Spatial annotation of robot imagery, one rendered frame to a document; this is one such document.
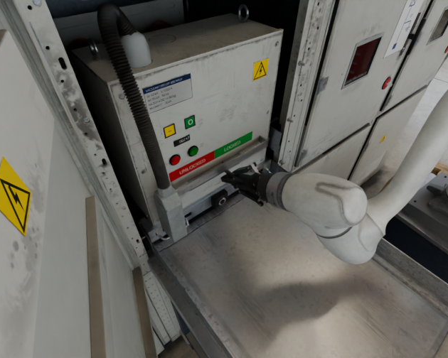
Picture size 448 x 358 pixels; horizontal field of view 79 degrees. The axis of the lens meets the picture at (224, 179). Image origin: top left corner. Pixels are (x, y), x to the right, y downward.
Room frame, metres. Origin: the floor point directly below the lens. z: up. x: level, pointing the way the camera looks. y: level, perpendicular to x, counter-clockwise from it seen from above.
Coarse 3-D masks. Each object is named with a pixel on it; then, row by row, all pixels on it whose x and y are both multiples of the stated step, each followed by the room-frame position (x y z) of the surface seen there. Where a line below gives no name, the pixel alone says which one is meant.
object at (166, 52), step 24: (192, 24) 0.85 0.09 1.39; (216, 24) 0.85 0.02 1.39; (240, 24) 0.85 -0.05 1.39; (264, 24) 0.85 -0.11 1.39; (168, 48) 0.67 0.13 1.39; (192, 48) 0.67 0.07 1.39; (216, 48) 0.66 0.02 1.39; (96, 72) 0.54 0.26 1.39; (144, 72) 0.54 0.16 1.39; (96, 96) 0.58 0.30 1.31; (120, 120) 0.49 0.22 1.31; (120, 144) 0.53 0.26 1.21; (120, 168) 0.61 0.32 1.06
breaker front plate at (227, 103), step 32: (192, 64) 0.61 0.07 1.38; (224, 64) 0.67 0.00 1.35; (224, 96) 0.67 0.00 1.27; (256, 96) 0.74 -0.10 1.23; (128, 128) 0.50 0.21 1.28; (160, 128) 0.54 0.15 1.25; (192, 128) 0.60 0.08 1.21; (224, 128) 0.67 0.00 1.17; (256, 128) 0.75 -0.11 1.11; (192, 160) 0.59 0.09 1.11; (224, 160) 0.67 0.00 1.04; (256, 160) 0.76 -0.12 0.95; (192, 192) 0.58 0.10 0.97
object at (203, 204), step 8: (224, 184) 0.67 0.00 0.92; (216, 192) 0.63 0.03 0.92; (232, 192) 0.67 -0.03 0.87; (200, 200) 0.59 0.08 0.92; (208, 200) 0.61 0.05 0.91; (184, 208) 0.56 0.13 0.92; (192, 208) 0.56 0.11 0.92; (200, 208) 0.58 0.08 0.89; (184, 216) 0.54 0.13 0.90; (192, 216) 0.56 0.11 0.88; (144, 224) 0.49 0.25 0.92; (160, 224) 0.49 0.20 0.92; (152, 232) 0.47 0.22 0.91; (152, 240) 0.46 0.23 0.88
